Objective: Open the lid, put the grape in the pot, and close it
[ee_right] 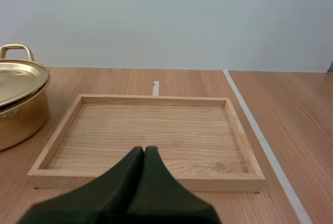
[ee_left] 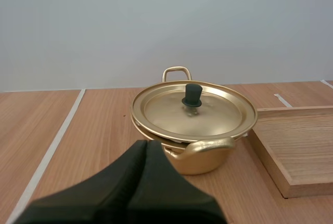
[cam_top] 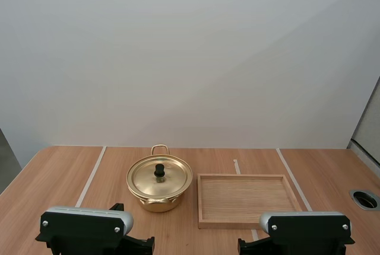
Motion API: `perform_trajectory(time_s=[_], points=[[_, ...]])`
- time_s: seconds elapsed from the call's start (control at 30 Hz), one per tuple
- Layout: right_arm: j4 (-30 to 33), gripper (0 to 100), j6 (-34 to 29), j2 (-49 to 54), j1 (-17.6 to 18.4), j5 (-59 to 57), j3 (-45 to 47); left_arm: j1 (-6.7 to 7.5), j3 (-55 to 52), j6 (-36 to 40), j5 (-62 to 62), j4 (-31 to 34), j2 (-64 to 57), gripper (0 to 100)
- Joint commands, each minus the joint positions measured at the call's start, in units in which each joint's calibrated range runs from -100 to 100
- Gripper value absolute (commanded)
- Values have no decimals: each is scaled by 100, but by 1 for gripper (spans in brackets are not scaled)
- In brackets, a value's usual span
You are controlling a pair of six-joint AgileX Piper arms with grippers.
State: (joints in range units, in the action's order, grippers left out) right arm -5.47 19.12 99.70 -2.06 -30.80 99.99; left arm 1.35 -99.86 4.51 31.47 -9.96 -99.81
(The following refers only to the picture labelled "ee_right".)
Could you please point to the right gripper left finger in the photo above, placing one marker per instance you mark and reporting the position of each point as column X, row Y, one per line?
column 86, row 200

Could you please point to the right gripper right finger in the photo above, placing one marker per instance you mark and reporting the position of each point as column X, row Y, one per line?
column 166, row 198

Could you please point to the gold lid with black knob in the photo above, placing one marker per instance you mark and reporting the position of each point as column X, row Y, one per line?
column 18, row 78

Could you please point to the shallow wooden tray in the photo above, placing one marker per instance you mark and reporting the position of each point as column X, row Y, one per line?
column 145, row 130

